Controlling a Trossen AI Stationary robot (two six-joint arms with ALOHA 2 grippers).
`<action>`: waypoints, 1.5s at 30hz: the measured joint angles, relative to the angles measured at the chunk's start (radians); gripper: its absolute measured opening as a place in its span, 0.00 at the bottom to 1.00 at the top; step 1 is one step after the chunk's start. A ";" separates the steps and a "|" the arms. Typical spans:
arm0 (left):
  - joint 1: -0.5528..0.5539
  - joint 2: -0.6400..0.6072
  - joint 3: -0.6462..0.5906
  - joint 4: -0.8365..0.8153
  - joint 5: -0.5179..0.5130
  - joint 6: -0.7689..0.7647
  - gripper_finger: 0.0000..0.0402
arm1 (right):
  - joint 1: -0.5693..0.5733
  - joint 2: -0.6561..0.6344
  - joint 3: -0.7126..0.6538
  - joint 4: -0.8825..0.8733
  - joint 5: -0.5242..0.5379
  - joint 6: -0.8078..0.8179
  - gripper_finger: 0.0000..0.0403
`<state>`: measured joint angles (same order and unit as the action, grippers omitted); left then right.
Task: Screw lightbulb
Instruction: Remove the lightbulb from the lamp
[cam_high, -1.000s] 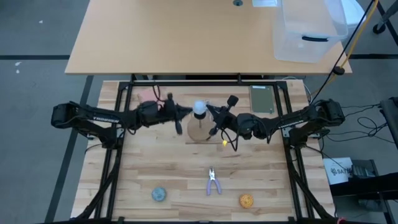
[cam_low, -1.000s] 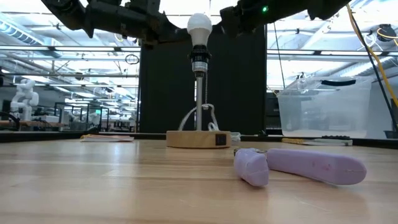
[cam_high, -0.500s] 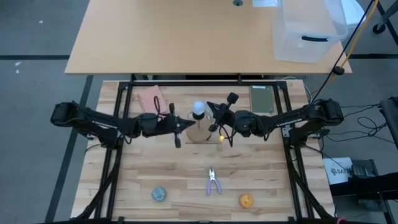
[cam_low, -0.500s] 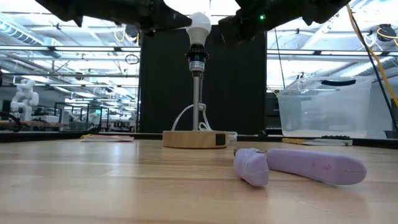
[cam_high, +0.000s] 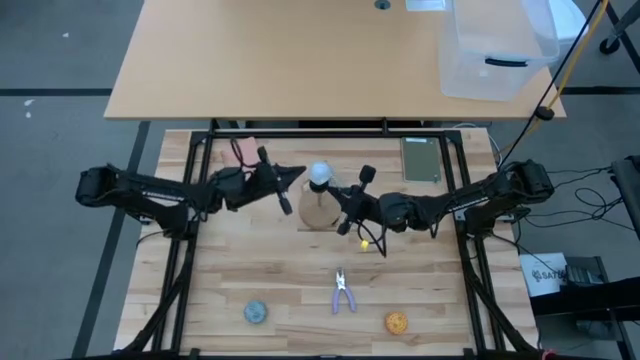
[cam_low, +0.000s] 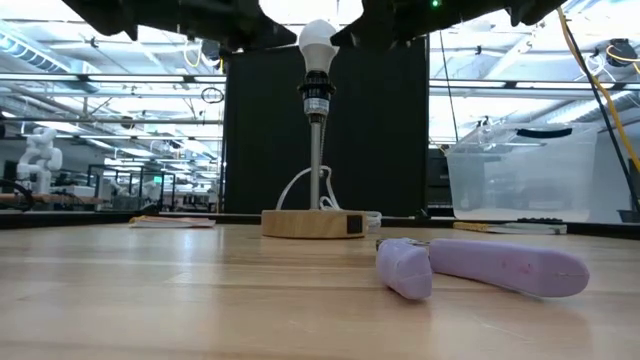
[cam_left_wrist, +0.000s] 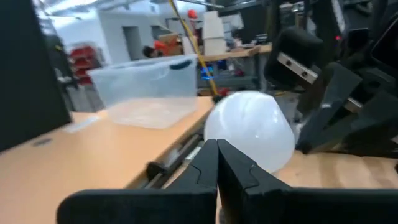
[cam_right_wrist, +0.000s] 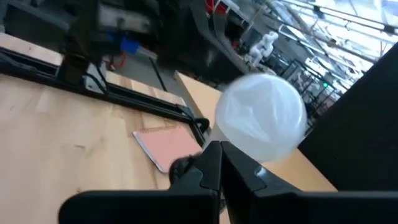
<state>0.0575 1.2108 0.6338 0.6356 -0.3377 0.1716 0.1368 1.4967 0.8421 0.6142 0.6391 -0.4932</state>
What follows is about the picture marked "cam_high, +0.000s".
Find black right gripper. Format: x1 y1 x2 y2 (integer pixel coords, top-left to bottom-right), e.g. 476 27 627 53
325 164 406 236

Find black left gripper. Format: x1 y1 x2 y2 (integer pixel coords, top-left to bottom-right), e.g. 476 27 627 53
214 145 307 216

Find white light bulb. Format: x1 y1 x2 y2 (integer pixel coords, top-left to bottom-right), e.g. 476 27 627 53
307 160 334 185

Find green notebook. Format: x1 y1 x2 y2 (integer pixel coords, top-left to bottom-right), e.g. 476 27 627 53
400 136 444 183

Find beige desk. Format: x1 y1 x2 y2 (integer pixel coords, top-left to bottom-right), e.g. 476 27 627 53
103 0 568 121

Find orange round scrubber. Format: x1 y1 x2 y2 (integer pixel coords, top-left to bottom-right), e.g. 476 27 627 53
384 311 409 336

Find blue round scrubber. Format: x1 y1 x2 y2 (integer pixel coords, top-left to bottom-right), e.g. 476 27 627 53
243 300 269 325

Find white paper sheet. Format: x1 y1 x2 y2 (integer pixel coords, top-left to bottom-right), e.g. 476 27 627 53
405 0 446 13

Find clear plastic storage bin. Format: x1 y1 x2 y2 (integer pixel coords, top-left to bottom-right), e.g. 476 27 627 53
439 0 561 101

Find white cardboard box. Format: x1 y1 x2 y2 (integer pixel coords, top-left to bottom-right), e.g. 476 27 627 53
519 252 569 298

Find black electronic device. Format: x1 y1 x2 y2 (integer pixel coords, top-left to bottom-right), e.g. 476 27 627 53
564 256 609 287

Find black chair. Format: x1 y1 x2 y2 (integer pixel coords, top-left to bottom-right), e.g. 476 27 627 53
609 155 640 242

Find grey stand leg with caster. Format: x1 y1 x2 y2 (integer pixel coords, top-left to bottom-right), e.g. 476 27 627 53
598 0 640 56

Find black aluminium frame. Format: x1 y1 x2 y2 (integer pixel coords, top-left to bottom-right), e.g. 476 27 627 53
119 118 541 360

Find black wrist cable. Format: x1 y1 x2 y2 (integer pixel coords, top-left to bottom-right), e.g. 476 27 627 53
355 219 389 259

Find purple-handled pliers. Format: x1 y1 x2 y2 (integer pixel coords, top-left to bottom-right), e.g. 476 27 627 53
331 267 358 315

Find black hanging cable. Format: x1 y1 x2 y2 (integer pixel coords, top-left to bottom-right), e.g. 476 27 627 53
497 0 604 174

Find black floor cables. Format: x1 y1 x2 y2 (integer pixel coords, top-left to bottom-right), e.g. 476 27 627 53
519 167 626 232

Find yellow hanging cable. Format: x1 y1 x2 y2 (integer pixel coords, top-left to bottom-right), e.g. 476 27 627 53
547 0 610 111

